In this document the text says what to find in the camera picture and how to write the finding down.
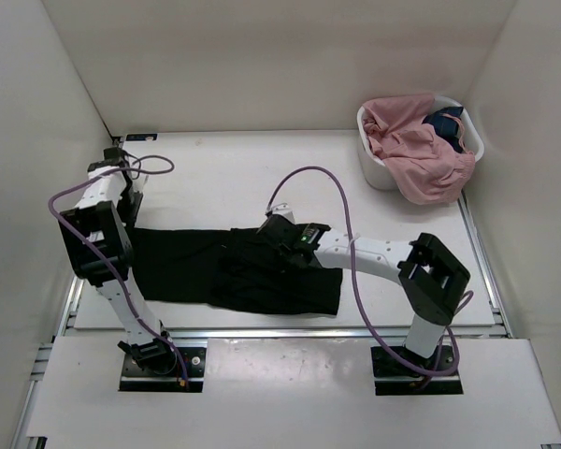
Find black trousers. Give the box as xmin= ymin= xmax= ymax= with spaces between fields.
xmin=130 ymin=228 xmax=343 ymax=316

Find pink garment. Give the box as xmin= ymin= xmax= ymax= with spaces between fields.
xmin=362 ymin=94 xmax=476 ymax=206

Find navy blue garment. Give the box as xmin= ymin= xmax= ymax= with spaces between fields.
xmin=423 ymin=107 xmax=466 ymax=153

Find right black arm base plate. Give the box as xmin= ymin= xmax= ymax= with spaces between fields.
xmin=370 ymin=345 xmax=464 ymax=397

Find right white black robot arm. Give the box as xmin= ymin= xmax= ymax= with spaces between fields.
xmin=257 ymin=213 xmax=474 ymax=377

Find aluminium rail frame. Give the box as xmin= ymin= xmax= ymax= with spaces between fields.
xmin=8 ymin=135 xmax=561 ymax=449

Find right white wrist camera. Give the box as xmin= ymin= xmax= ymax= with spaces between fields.
xmin=266 ymin=202 xmax=295 ymax=224

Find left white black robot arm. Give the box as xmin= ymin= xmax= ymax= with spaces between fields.
xmin=48 ymin=147 xmax=188 ymax=384

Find white laundry basket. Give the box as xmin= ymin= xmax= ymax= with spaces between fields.
xmin=356 ymin=94 xmax=485 ymax=191

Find white front cover board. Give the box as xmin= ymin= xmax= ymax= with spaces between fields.
xmin=28 ymin=335 xmax=561 ymax=448

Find blue label sticker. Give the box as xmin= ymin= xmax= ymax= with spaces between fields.
xmin=124 ymin=133 xmax=158 ymax=141

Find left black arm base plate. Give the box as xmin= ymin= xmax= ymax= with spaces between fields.
xmin=119 ymin=345 xmax=207 ymax=393

